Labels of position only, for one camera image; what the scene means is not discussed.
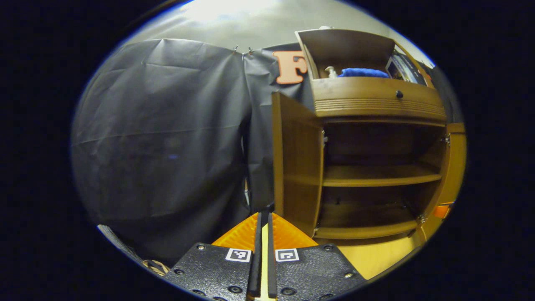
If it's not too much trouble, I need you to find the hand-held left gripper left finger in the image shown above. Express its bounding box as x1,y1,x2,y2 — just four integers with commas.
163,211,263,301

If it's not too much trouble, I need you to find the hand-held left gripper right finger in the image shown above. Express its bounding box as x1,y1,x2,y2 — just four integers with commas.
267,212,366,301

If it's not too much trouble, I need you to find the wooden cabinet door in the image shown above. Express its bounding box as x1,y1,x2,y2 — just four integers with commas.
420,122,466,243
272,91,324,238

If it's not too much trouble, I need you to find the wooden double-door shoe cabinet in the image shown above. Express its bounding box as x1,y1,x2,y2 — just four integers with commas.
295,28,466,241

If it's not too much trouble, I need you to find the pale blue spine book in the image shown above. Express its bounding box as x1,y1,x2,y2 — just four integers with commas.
397,54,425,85

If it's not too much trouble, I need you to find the night-photo cover book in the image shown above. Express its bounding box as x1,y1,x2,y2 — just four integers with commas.
385,56,408,81

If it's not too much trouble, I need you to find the blue folded towel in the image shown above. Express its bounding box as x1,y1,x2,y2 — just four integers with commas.
338,68,389,79

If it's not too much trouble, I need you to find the black backdrop cloth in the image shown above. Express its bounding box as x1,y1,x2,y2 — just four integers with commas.
71,38,464,266

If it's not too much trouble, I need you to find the beige ring-shaped object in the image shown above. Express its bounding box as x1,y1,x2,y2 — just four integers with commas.
142,259,170,276

